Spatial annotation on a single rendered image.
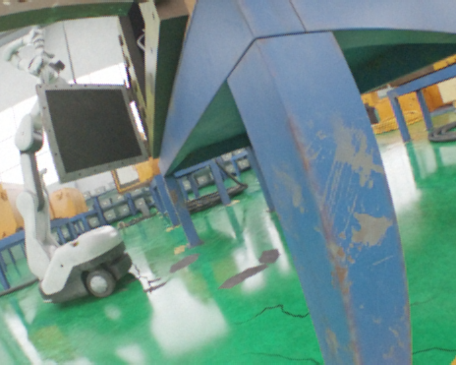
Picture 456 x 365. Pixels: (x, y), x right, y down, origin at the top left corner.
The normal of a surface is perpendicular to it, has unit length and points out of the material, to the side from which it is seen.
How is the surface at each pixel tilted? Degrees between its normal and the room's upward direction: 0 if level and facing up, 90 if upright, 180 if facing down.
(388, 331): 90
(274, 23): 90
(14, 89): 90
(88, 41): 90
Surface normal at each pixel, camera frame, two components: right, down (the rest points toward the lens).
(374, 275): 0.27, -0.04
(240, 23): -0.90, 0.36
